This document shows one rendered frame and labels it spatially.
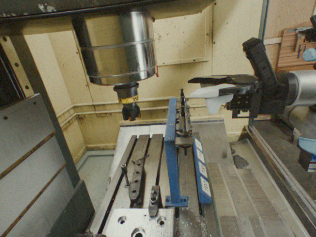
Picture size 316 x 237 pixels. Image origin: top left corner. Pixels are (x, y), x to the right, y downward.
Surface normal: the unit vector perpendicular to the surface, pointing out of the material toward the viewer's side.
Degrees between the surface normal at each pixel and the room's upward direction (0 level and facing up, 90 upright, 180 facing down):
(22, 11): 112
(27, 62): 90
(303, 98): 105
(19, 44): 90
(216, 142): 24
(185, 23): 90
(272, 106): 90
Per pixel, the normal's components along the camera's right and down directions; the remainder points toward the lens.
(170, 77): -0.11, 0.43
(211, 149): -0.15, -0.65
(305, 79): -0.13, -0.34
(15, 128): 0.99, -0.06
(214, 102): 0.28, 0.40
